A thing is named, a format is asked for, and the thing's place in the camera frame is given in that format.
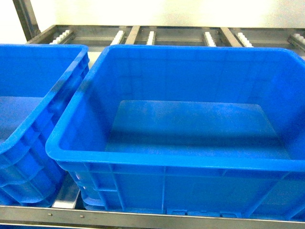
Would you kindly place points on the blue plastic crate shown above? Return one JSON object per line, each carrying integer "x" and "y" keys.
{"x": 193, "y": 131}
{"x": 37, "y": 81}

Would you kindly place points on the metal roller rack frame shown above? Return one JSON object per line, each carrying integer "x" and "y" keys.
{"x": 99, "y": 24}

